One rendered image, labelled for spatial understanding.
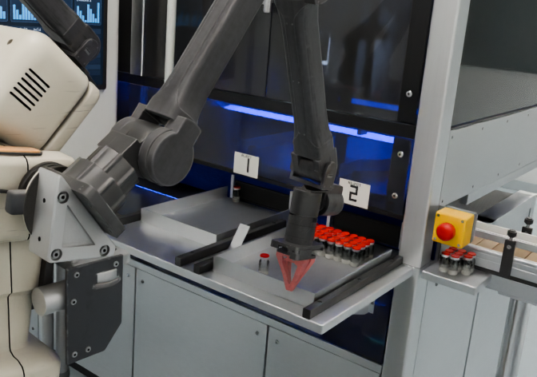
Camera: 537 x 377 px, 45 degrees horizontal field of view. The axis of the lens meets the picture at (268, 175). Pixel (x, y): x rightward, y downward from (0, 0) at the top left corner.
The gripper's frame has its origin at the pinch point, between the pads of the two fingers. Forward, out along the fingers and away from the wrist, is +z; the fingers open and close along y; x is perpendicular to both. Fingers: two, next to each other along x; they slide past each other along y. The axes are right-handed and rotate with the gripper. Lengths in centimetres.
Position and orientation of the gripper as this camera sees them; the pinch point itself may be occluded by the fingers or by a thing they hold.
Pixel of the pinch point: (289, 286)
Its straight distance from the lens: 130.0
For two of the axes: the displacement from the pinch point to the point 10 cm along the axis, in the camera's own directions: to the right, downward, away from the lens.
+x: -8.0, -2.0, 5.6
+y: 5.7, 0.2, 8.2
